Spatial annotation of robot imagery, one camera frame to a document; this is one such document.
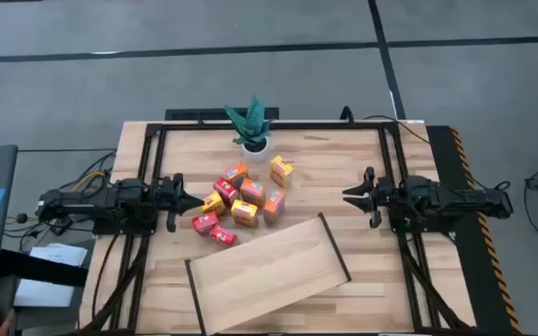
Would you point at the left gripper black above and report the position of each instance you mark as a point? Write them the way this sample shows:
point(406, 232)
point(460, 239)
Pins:
point(171, 196)

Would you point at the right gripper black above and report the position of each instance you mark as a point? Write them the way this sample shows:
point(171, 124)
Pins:
point(383, 198)

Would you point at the yellow Corn Pops cereal box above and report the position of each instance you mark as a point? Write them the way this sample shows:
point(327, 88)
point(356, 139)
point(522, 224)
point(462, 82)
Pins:
point(214, 203)
point(244, 213)
point(280, 170)

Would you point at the red Froot Loops cereal box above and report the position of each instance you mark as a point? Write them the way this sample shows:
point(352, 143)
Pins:
point(222, 234)
point(204, 222)
point(226, 191)

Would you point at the orange cereal box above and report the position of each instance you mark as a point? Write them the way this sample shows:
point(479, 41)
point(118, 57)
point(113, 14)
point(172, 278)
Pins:
point(236, 173)
point(252, 192)
point(274, 205)

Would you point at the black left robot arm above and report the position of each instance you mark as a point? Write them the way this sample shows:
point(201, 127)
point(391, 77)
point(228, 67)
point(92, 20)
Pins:
point(87, 200)

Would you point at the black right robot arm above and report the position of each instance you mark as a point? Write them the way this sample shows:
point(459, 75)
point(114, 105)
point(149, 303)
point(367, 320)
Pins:
point(437, 198)

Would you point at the green plant white pot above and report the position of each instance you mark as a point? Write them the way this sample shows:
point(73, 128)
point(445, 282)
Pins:
point(252, 130)

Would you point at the black power adapter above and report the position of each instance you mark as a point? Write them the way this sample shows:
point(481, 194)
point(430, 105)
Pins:
point(61, 226)

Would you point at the white paper sheet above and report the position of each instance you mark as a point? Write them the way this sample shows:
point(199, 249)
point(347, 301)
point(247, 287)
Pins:
point(59, 255)

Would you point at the black mat hazard-striped edge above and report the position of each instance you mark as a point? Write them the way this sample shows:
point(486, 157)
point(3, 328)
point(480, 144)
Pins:
point(479, 280)

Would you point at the black padded bar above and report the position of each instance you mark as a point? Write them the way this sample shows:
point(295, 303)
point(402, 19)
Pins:
point(40, 270)

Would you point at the black round plug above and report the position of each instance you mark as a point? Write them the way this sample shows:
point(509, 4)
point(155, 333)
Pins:
point(22, 218)

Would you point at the black metal table frame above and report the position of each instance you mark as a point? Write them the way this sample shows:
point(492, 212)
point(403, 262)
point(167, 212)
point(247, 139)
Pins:
point(297, 126)

